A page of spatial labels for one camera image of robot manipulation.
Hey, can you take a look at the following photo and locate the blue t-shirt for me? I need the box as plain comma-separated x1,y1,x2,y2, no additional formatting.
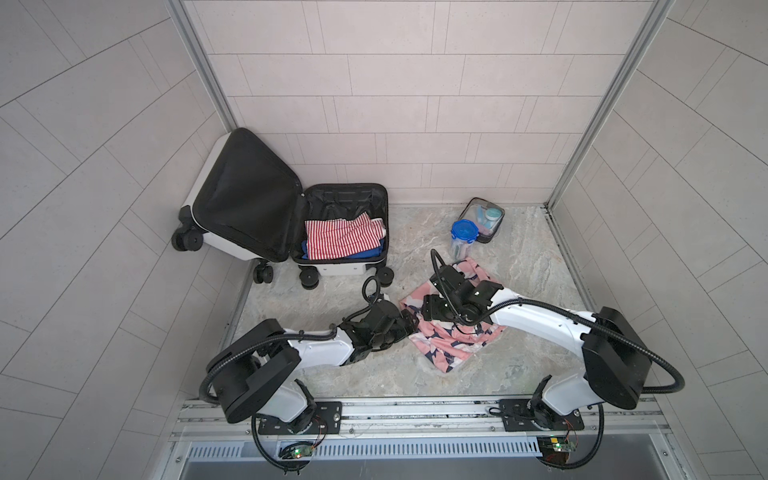
298,239,385,261

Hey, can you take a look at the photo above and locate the pink navy patterned garment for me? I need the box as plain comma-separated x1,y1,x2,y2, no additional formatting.
399,281,505,373

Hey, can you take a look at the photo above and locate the clear toiletry pouch black trim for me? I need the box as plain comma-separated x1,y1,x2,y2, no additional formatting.
459,197,505,244

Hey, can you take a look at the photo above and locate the circuit board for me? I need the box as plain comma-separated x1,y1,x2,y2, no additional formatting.
536,436,578,466
279,442,315,460

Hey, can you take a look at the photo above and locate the corner metal profile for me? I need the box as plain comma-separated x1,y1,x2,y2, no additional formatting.
544,0,675,211
165,0,238,131

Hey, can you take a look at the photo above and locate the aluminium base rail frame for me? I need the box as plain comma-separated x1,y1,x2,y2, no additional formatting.
154,395,695,479

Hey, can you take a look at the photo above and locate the clear cup with blue lid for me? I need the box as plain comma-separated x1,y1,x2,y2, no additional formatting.
451,219,479,261

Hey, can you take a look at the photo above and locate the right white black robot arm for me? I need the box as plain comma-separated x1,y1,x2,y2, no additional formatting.
425,262,685,430

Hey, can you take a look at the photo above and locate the left corner metal profile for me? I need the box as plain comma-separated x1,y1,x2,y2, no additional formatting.
165,0,238,131

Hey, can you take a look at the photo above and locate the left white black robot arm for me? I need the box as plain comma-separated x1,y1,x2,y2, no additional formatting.
198,300,418,434

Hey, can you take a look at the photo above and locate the right circuit board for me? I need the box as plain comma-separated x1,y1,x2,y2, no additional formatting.
536,436,578,466

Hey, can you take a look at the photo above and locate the red white striped shirt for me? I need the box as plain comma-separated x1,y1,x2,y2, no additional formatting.
305,213,387,245

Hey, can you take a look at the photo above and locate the right corner metal profile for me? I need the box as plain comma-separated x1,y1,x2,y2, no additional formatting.
544,0,675,211

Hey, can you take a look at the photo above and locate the white suitcase with black lining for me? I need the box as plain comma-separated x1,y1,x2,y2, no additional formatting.
170,128,394,290

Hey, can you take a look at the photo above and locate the left circuit board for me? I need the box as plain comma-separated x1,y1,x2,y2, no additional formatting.
279,442,315,460

